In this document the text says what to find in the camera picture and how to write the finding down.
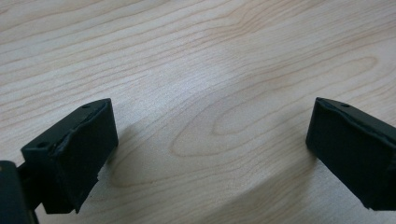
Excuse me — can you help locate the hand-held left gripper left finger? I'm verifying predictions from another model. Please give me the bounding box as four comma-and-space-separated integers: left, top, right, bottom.
17, 98, 120, 215

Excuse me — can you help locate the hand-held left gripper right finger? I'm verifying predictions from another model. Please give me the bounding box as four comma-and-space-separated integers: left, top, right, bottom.
305, 96, 396, 212

